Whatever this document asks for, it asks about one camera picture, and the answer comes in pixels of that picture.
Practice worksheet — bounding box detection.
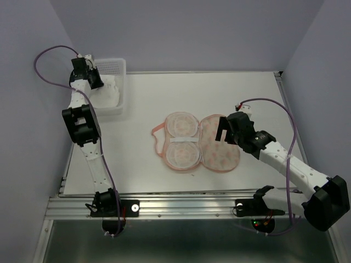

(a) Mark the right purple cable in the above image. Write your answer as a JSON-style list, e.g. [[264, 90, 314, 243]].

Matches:
[[235, 98, 302, 236]]

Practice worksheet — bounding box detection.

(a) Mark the white perforated plastic basket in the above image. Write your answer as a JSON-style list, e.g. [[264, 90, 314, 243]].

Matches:
[[70, 58, 127, 116]]

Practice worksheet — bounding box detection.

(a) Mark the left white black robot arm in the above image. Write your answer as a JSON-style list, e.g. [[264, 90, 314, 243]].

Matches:
[[62, 54, 122, 218]]

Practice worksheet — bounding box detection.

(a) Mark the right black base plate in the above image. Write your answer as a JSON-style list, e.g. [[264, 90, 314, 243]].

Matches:
[[233, 198, 285, 218]]

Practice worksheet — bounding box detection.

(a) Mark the floral mesh laundry bag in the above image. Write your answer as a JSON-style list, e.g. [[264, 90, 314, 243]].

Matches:
[[151, 112, 240, 173]]

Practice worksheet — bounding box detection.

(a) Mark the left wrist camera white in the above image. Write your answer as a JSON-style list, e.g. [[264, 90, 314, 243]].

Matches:
[[76, 54, 94, 62]]

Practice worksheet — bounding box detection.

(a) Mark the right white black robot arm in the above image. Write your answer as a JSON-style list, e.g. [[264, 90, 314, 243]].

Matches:
[[215, 111, 350, 231]]

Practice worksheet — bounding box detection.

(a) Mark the aluminium mounting rail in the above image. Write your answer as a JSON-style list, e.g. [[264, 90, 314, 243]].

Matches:
[[45, 188, 336, 220]]

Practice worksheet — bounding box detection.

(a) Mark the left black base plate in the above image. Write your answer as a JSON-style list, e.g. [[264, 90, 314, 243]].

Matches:
[[86, 199, 140, 218]]

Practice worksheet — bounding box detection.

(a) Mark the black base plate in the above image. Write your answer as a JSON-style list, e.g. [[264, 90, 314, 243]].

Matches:
[[233, 198, 285, 218], [86, 199, 140, 218]]

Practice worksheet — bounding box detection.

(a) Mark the white bra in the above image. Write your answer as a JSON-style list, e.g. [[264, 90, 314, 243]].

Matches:
[[89, 75, 122, 110]]

